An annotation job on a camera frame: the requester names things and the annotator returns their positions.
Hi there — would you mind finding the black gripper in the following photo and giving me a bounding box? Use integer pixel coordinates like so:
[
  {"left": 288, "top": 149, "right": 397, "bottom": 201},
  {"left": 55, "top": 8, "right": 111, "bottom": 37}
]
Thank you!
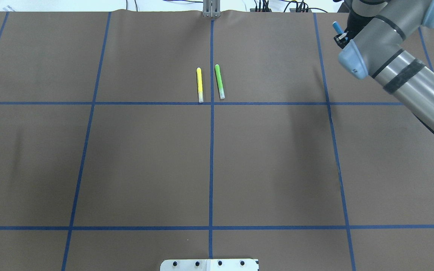
[{"left": 334, "top": 13, "right": 368, "bottom": 49}]

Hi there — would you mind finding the blue marker pen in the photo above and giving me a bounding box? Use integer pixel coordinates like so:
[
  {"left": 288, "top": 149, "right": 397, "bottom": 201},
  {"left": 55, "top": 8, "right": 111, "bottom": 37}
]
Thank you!
[{"left": 332, "top": 21, "right": 345, "bottom": 36}]

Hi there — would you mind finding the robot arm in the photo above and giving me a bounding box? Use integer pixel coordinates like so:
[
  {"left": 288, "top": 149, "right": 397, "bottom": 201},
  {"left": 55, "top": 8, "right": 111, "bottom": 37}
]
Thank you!
[{"left": 334, "top": 0, "right": 434, "bottom": 134}]

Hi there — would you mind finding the black power strip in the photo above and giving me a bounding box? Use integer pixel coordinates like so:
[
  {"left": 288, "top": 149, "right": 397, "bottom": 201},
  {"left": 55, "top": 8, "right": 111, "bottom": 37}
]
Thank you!
[{"left": 249, "top": 0, "right": 311, "bottom": 13}]

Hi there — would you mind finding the green highlighter pen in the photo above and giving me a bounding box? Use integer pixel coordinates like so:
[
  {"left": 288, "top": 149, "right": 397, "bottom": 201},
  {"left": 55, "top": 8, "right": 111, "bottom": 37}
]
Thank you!
[{"left": 215, "top": 64, "right": 225, "bottom": 99}]

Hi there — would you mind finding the yellow highlighter pen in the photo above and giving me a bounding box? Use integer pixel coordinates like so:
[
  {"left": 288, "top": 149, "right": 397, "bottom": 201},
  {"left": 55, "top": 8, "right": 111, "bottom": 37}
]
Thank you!
[{"left": 196, "top": 67, "right": 204, "bottom": 103}]

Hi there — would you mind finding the aluminium frame post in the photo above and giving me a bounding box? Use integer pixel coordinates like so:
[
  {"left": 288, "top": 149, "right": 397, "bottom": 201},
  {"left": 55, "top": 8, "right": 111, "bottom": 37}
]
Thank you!
[{"left": 202, "top": 0, "right": 221, "bottom": 19}]

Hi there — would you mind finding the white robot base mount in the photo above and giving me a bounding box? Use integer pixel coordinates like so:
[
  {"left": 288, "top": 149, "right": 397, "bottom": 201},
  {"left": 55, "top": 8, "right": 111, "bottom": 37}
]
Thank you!
[{"left": 160, "top": 258, "right": 260, "bottom": 271}]

